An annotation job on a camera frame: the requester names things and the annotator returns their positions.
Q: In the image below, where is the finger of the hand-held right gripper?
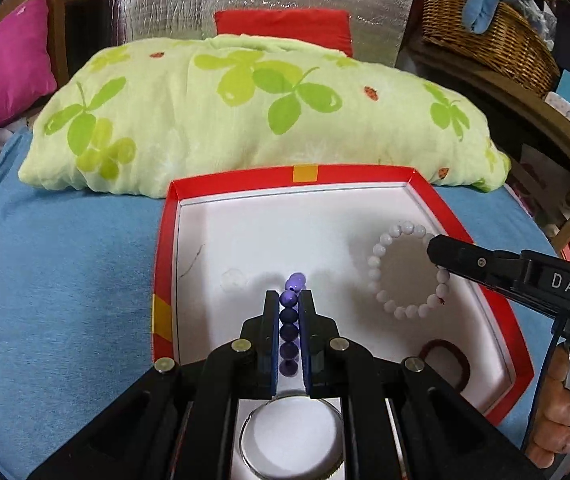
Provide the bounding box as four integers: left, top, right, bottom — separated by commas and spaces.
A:
427, 235, 526, 306

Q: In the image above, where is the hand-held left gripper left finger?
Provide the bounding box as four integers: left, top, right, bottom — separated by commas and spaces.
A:
27, 290, 278, 480

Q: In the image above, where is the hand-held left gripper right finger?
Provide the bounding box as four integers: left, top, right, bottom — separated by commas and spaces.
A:
299, 290, 546, 480

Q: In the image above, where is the purple bead bracelet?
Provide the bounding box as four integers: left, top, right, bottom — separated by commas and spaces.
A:
278, 272, 308, 378

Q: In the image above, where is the white bead bracelet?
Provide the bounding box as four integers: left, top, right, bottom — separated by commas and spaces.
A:
367, 220, 452, 320

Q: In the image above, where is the red cardboard box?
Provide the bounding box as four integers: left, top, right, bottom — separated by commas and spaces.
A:
151, 164, 536, 480

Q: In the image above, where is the person's right hand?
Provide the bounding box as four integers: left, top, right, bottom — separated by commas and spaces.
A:
527, 342, 570, 467

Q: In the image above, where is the silver bangle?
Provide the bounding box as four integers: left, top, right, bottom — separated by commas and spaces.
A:
239, 394, 344, 478

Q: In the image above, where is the wooden shelf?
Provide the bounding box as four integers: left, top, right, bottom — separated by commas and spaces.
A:
405, 35, 570, 241

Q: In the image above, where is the blue blanket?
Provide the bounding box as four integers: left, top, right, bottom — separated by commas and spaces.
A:
0, 130, 566, 480

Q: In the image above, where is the wicker basket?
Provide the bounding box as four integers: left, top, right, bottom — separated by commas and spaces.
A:
420, 0, 560, 98

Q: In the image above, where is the green clover print pillow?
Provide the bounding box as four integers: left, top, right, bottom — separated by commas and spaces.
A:
19, 34, 512, 200

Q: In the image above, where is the blue cloth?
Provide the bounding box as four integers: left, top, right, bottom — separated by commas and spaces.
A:
462, 0, 516, 33

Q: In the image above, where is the red cushion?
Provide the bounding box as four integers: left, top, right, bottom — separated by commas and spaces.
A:
214, 9, 354, 58

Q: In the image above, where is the pink cushion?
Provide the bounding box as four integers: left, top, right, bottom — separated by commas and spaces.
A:
0, 0, 58, 143

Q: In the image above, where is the dark red hair tie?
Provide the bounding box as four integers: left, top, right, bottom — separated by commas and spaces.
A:
419, 339, 472, 392

